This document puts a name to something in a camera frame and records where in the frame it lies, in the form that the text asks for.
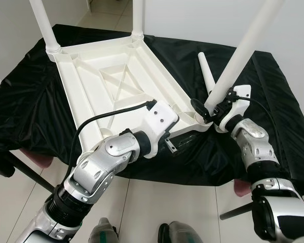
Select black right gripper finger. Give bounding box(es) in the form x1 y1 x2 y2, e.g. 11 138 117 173
191 99 212 124

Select white plastic table top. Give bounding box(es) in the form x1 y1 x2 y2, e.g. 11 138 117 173
47 33 213 155

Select black table cloth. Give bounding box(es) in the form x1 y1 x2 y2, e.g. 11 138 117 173
0 24 304 195

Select grey robot right leg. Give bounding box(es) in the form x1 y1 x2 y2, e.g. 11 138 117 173
158 221 203 243

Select grey robot leg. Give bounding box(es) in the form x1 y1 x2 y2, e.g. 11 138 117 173
89 218 117 243
158 221 203 243

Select black metal table leg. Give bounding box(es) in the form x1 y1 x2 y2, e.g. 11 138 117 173
219 202 254 221
8 152 56 192

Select grey robot left leg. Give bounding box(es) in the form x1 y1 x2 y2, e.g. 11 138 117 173
89 218 117 243

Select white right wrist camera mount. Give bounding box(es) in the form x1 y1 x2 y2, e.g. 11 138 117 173
214 85 252 133

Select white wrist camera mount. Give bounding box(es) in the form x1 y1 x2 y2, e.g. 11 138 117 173
214 85 252 133
141 100 179 158

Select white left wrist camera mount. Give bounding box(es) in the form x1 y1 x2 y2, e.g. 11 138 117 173
141 100 179 158

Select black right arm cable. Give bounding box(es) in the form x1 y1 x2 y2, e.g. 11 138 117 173
233 96 282 168

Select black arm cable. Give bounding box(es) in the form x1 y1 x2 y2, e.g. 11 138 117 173
233 96 282 168
68 100 158 168

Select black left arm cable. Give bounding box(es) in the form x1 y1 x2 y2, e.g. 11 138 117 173
68 100 158 168

